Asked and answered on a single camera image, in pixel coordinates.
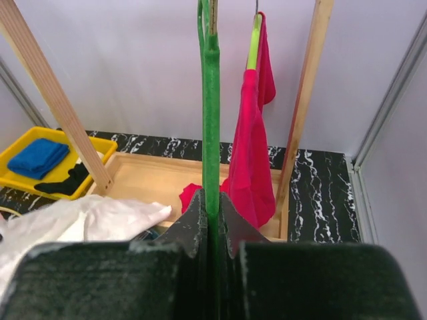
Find red shirt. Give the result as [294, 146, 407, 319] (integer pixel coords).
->
[179, 11, 278, 231]

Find white garment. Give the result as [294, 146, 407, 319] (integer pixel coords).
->
[1, 195, 172, 291]

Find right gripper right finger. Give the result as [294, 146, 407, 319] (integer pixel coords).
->
[219, 193, 421, 319]

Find black and white sock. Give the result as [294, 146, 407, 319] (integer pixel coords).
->
[34, 158, 89, 196]

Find yellow plastic tray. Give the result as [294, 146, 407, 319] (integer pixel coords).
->
[0, 125, 119, 201]

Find wooden clothes rack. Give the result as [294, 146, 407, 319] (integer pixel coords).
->
[1, 1, 334, 241]

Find lime green hanger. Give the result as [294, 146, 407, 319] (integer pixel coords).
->
[246, 13, 263, 69]

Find dark green hanger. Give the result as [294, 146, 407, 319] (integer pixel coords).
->
[197, 1, 220, 319]

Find blue cloth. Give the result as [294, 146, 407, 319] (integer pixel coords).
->
[7, 138, 70, 180]

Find navy plaid skirt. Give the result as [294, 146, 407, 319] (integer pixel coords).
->
[132, 229, 159, 241]

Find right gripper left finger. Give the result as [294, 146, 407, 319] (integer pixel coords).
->
[1, 191, 209, 319]

